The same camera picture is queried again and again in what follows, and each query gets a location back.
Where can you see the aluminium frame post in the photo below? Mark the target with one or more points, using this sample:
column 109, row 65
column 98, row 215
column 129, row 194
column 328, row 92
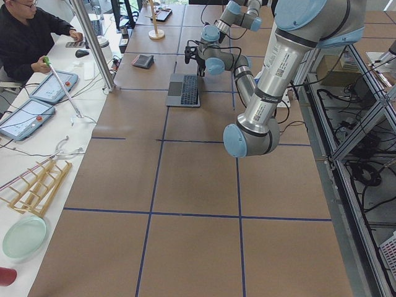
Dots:
column 102, row 63

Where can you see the long pink stick tool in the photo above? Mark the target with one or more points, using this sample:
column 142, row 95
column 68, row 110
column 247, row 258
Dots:
column 78, row 112

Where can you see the upper teach pendant tablet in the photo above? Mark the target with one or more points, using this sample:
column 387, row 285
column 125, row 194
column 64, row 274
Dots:
column 50, row 91

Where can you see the red cup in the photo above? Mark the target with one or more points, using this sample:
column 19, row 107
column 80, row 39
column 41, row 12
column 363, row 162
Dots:
column 7, row 276

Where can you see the grey folded cloth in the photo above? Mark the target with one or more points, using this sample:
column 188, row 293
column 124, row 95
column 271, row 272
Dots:
column 143, row 61

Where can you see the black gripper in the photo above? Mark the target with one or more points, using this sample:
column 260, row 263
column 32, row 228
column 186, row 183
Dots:
column 202, row 64

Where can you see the teach pendant tablet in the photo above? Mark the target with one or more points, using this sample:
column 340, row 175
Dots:
column 50, row 91
column 24, row 121

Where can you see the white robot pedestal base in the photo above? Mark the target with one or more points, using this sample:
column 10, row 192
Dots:
column 285, row 98

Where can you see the wooden dish rack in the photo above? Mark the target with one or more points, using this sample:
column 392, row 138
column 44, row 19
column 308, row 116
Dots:
column 34, row 190

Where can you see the black computer mouse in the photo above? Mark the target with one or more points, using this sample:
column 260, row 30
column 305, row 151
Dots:
column 81, row 53

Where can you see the wooden mug tree stand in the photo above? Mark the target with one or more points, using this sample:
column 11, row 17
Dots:
column 156, row 33

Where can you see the cardboard box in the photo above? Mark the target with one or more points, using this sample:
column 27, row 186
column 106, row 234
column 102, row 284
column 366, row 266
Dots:
column 330, row 73

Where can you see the grey laptop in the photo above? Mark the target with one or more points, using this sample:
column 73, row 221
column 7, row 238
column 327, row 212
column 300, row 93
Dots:
column 183, row 91

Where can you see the green glass plate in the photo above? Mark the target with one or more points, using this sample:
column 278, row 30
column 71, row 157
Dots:
column 24, row 238

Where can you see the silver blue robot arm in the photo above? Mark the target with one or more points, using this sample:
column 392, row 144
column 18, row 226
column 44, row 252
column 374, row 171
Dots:
column 299, row 26
column 244, row 14

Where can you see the lower teach pendant tablet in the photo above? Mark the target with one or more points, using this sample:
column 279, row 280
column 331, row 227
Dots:
column 24, row 121

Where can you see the white plastic basket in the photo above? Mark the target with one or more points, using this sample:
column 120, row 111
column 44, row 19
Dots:
column 387, row 249

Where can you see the person in black shirt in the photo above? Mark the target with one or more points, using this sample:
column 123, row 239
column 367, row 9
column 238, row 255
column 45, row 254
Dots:
column 26, row 38

